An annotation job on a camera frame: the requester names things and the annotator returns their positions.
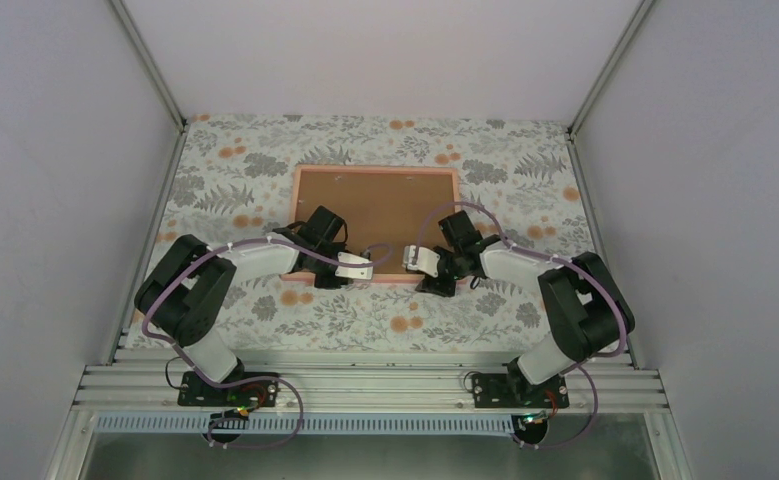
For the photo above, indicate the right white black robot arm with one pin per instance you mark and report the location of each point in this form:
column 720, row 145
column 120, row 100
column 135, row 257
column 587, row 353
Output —
column 585, row 309

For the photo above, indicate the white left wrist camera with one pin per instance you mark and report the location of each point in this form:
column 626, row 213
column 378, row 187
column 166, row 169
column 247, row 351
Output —
column 353, row 267

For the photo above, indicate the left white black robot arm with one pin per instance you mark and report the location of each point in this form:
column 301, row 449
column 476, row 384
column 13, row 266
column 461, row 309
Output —
column 182, row 297

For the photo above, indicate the brown cardboard backing board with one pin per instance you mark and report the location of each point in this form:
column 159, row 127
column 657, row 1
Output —
column 376, row 212

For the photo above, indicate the pink wooden picture frame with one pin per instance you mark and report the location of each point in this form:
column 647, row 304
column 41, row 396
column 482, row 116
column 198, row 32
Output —
column 389, row 278

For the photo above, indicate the grey slotted cable duct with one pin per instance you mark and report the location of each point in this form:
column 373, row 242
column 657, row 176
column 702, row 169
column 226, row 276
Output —
column 310, row 424

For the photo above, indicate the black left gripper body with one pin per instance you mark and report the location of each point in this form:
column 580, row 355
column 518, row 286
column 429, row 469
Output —
column 321, row 282

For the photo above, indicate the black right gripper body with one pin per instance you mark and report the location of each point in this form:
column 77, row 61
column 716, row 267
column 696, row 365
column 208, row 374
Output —
column 447, row 290

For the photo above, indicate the aluminium mounting rail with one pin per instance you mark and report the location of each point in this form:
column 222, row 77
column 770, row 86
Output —
column 367, row 382

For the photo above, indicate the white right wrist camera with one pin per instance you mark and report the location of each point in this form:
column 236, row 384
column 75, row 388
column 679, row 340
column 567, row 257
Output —
column 417, row 259

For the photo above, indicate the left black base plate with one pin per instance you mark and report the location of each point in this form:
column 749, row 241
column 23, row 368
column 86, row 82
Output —
column 256, row 389

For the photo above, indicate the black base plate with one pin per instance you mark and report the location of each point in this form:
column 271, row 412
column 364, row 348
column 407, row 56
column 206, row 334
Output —
column 502, row 391
column 256, row 389

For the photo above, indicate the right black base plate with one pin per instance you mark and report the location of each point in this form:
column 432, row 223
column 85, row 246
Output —
column 502, row 391

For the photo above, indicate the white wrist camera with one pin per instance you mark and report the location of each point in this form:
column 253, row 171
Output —
column 353, row 267
column 417, row 259

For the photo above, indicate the floral patterned table mat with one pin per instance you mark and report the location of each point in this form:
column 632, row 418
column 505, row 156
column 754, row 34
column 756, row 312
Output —
column 235, row 180

